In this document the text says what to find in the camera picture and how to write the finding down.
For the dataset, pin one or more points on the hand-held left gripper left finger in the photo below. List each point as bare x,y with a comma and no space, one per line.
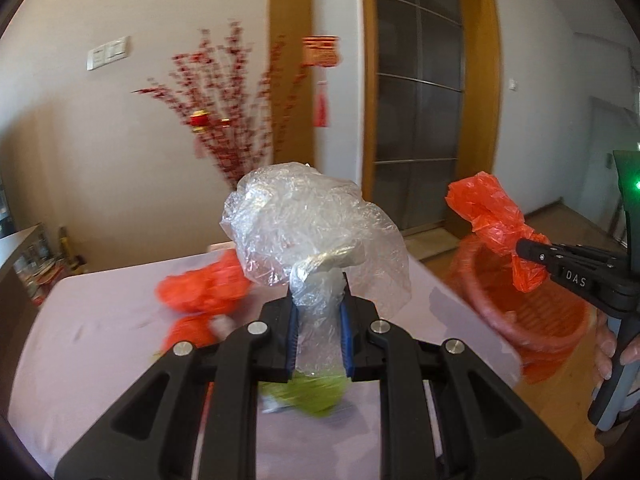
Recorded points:
292,345

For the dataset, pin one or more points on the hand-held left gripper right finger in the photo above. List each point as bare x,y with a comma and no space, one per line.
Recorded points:
346,345

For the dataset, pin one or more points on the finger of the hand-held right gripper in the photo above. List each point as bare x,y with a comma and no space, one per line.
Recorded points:
537,250
590,285

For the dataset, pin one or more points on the trash bin with orange liner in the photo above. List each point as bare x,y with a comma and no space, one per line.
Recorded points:
530,320

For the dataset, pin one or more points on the clear plastic bag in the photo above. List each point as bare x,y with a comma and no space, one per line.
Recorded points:
310,220

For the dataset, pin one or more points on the person's right hand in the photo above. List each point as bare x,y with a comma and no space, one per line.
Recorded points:
605,345

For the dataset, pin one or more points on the light green wrapper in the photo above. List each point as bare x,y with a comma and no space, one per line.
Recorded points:
310,395

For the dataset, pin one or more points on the clear glass panel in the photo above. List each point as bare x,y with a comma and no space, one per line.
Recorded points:
605,130

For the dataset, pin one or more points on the frosted glass door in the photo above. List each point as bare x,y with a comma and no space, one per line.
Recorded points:
417,110

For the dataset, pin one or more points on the small red lantern ornament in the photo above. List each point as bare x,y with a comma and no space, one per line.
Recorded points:
200,120

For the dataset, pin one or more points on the red berry branches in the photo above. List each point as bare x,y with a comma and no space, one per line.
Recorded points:
225,110

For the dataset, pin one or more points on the wooden cabinet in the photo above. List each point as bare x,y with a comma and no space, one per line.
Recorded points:
25,265

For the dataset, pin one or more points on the red hanging knot ornament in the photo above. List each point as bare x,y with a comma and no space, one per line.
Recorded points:
322,52

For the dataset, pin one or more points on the wooden door frame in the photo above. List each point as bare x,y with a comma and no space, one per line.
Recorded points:
480,85

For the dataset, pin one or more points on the white light switch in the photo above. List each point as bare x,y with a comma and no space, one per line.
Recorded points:
118,48

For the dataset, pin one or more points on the wooden wall panel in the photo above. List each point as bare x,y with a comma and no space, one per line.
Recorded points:
291,0

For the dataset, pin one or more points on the white wall socket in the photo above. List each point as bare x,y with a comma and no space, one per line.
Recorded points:
96,57

